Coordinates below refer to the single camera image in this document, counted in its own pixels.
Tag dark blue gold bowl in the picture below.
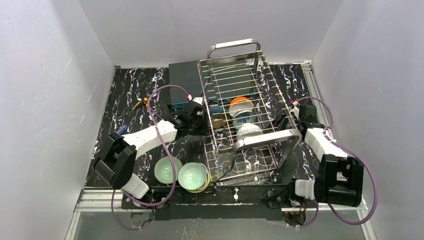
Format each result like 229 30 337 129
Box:
208 104 231 129

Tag steel wire dish rack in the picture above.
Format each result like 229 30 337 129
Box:
197 38 302 184

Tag blue white floral bowl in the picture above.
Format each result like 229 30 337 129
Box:
232 110 259 130

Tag orange bowl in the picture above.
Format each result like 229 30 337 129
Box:
228 96 254 117

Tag light green bowl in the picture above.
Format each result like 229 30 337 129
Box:
154 156 183 185

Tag pale white ribbed bowl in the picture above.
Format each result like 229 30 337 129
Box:
236 123 263 141

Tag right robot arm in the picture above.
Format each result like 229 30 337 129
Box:
282 104 364 207

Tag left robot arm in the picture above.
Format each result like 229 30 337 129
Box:
90 97 205 200

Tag yellow black pliers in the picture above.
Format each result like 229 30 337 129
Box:
133 97 148 109

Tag teal speckled bowl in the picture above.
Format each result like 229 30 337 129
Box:
177 162 207 191

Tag blue red screwdriver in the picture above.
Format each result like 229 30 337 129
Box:
116 124 129 135

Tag yellow rimmed bowl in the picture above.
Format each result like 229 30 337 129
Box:
188 164 211 194

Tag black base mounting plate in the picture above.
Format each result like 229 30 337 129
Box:
120 184 319 222

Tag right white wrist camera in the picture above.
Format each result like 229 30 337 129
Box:
290 105 300 119

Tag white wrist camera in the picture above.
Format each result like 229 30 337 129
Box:
290 105 300 119
192 96 205 106

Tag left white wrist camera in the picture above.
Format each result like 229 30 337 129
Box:
192 96 205 106

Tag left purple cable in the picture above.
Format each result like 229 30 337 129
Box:
110 84 191 231

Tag dark grey network switch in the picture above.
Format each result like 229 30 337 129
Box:
169 60 255 109

